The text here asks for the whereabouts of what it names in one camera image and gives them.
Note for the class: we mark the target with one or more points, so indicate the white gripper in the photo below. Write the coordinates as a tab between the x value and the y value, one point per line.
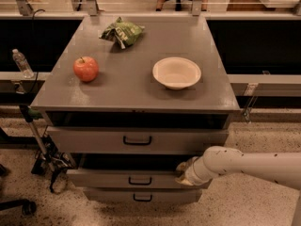
190	171

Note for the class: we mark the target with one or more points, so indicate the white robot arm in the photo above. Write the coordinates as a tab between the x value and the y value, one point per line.
280	168

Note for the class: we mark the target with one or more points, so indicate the grey drawer cabinet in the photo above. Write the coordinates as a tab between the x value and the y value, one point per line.
125	94

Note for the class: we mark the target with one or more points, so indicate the grey top drawer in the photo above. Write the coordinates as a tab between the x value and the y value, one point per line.
135	140

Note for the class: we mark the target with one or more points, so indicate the white paper bowl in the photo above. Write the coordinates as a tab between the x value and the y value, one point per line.
176	72

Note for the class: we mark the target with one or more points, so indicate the red apple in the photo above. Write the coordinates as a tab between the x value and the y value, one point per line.
86	68

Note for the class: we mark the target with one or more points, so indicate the green chip bag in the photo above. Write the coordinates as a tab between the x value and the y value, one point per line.
124	33

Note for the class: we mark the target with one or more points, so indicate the black office chair base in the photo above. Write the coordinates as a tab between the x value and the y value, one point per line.
28	207

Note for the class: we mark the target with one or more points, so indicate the clear plastic water bottle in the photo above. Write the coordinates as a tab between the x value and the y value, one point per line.
22	63

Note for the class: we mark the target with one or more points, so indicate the metal clamp bracket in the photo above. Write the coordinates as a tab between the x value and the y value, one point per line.
249	93

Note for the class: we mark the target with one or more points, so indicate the green handled floor tool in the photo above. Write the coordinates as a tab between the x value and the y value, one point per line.
49	155

